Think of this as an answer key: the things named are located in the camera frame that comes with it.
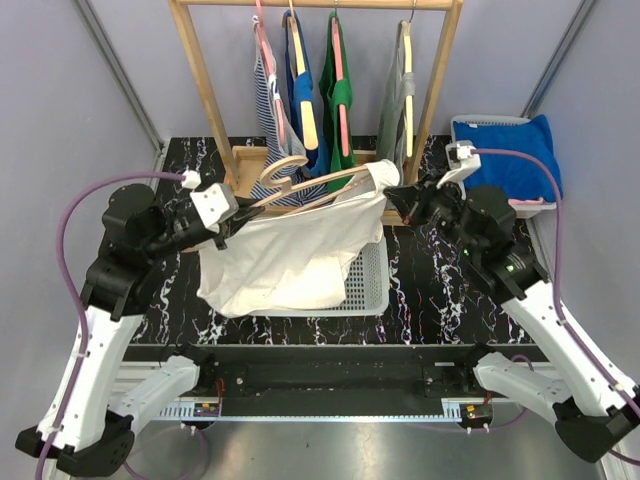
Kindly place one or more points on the cream hanger with grey top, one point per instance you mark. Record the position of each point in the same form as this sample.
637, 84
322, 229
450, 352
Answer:
408, 70

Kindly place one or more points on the pink hanger in side basket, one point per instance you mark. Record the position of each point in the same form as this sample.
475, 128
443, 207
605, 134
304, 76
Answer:
539, 201

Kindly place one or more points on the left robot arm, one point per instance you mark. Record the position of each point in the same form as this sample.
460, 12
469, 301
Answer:
83, 434

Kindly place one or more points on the pink hanger with striped top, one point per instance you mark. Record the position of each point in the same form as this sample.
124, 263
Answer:
271, 74

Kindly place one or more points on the white perforated plastic basket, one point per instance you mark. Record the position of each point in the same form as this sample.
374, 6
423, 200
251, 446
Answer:
366, 286

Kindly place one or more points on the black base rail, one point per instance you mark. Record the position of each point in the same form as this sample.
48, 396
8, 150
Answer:
304, 383

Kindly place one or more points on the green tank top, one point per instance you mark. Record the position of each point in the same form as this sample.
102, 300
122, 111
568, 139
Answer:
336, 91

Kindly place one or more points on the blue folded cloth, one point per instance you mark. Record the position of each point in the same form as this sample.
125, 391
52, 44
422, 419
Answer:
520, 179

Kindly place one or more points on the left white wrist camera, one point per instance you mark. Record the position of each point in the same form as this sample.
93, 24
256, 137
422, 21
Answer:
215, 205

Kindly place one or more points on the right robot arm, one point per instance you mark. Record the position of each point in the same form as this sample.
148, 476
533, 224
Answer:
592, 405

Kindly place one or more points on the wooden hanger with blue top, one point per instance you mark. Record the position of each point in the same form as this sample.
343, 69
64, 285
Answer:
307, 120

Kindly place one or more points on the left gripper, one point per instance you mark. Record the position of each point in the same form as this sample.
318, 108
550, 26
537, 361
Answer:
232, 225

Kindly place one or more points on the grey side basket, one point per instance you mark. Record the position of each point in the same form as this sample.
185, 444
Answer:
522, 211

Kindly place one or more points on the blue white striped tank top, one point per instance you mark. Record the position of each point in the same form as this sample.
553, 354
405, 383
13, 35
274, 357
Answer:
264, 108

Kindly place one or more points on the grey tank top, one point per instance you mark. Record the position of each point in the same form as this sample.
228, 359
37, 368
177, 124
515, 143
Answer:
391, 138

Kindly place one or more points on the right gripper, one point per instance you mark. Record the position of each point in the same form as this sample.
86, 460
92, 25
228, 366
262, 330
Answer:
411, 199

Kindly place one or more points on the wooden clothes rack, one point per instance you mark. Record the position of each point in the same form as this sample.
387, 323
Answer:
244, 165

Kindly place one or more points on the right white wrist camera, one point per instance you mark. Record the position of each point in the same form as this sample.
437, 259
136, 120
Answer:
463, 162

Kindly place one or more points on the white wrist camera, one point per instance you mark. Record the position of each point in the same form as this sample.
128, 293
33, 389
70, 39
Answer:
215, 205
463, 162

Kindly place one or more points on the pink hanger with green top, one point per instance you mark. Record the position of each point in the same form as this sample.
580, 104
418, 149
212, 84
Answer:
343, 125

